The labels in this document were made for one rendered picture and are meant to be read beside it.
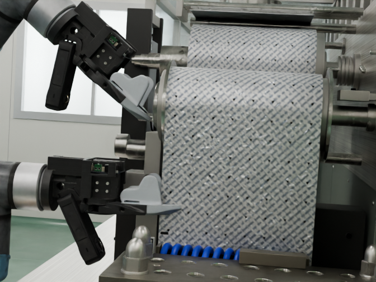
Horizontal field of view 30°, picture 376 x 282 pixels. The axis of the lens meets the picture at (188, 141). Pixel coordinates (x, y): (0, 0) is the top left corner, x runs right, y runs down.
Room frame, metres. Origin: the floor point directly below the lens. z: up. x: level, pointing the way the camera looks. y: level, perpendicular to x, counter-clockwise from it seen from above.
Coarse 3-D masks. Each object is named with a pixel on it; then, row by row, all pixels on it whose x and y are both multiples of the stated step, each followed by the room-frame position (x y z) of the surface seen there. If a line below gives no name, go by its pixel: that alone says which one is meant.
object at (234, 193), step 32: (192, 160) 1.07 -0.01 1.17; (224, 160) 1.06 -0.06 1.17; (256, 160) 1.06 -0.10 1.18; (288, 160) 1.05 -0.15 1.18; (192, 192) 1.07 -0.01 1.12; (224, 192) 1.06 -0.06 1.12; (256, 192) 1.06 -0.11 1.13; (288, 192) 1.05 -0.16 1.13; (160, 224) 1.07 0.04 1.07; (192, 224) 1.07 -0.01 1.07; (224, 224) 1.06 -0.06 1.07; (256, 224) 1.06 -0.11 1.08; (288, 224) 1.05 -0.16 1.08
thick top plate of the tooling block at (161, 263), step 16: (160, 256) 1.01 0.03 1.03; (176, 256) 1.02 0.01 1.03; (192, 256) 1.03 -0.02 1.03; (112, 272) 0.90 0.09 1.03; (160, 272) 0.93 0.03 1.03; (176, 272) 0.92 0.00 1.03; (192, 272) 0.92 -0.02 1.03; (208, 272) 0.93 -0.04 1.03; (224, 272) 0.94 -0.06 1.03; (240, 272) 0.94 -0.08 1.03; (256, 272) 0.95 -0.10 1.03; (272, 272) 0.95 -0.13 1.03; (288, 272) 0.96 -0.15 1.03; (304, 272) 0.96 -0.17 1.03; (320, 272) 0.97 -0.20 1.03; (336, 272) 0.98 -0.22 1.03; (352, 272) 0.98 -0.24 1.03
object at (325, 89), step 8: (160, 80) 1.10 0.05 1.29; (160, 88) 1.09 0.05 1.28; (328, 88) 1.07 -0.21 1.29; (160, 96) 1.08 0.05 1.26; (160, 104) 1.08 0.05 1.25; (160, 112) 1.08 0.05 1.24; (160, 120) 1.08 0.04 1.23; (160, 128) 1.09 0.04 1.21; (160, 136) 1.11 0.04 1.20; (320, 136) 1.06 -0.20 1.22; (320, 144) 1.07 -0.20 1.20
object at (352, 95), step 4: (352, 88) 1.10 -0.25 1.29; (340, 92) 1.08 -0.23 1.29; (344, 92) 1.08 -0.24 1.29; (348, 92) 1.08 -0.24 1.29; (352, 92) 1.08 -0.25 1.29; (356, 92) 1.08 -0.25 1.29; (360, 92) 1.08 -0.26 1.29; (364, 92) 1.08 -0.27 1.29; (368, 92) 1.08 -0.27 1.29; (340, 96) 1.08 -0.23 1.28; (344, 96) 1.08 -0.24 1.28; (348, 96) 1.08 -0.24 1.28; (352, 96) 1.08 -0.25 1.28; (356, 96) 1.08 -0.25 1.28; (360, 96) 1.08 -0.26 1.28; (364, 96) 1.08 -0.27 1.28; (368, 96) 1.08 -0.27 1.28; (372, 96) 1.07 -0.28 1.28; (340, 100) 1.11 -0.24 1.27; (344, 100) 1.09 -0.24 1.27; (348, 100) 1.08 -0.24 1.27; (352, 100) 1.08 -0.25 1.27; (356, 100) 1.08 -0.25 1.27; (360, 100) 1.08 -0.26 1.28; (364, 100) 1.08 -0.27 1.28; (368, 100) 1.08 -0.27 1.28; (372, 100) 1.12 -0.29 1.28
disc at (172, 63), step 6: (174, 60) 1.13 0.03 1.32; (168, 66) 1.09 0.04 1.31; (174, 66) 1.14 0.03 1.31; (168, 72) 1.08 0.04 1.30; (168, 78) 1.08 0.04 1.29; (162, 96) 1.06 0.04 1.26; (162, 102) 1.06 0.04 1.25; (162, 108) 1.06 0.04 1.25; (162, 114) 1.06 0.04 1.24; (162, 120) 1.07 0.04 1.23; (162, 126) 1.07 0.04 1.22; (162, 132) 1.07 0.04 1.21; (162, 138) 1.08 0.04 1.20
